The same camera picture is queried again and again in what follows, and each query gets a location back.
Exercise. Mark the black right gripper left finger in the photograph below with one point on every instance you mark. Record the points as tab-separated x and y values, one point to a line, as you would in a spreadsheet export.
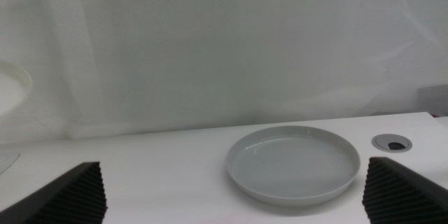
66	199

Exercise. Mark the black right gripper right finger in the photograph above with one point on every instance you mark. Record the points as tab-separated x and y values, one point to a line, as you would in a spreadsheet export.
402	199

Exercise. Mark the grey shallow bowl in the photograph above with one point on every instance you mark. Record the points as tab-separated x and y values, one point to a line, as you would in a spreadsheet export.
294	168

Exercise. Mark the cream white shallow bowl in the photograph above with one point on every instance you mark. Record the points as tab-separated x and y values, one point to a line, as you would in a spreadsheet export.
12	91

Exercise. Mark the white backdrop curtain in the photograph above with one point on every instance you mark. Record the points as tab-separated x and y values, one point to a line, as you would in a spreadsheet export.
224	49

